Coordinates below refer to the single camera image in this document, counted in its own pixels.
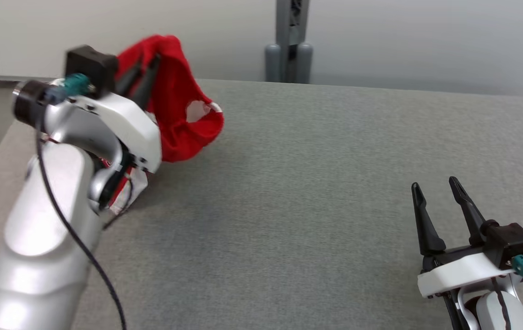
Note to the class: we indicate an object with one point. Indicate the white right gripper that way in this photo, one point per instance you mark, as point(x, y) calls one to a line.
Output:
point(463, 275)

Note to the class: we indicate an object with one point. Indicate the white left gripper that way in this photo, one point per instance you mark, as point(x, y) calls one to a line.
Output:
point(138, 133)

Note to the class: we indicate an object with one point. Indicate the red shorts white trim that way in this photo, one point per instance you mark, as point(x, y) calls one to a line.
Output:
point(174, 133)

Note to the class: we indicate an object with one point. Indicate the red jersey white sleeves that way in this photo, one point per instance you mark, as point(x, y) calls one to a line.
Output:
point(138, 183)

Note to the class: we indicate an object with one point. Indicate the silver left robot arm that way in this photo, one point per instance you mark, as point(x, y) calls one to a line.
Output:
point(37, 229)

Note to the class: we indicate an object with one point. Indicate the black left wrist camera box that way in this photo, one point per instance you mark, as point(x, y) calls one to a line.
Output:
point(94, 64)

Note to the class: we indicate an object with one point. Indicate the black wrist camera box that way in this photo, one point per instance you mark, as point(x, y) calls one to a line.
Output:
point(513, 240)
point(94, 64)

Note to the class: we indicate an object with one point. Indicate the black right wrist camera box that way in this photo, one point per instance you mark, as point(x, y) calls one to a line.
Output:
point(513, 240)

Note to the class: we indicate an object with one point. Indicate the grey metal truss post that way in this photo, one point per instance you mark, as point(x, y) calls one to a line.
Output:
point(289, 46)

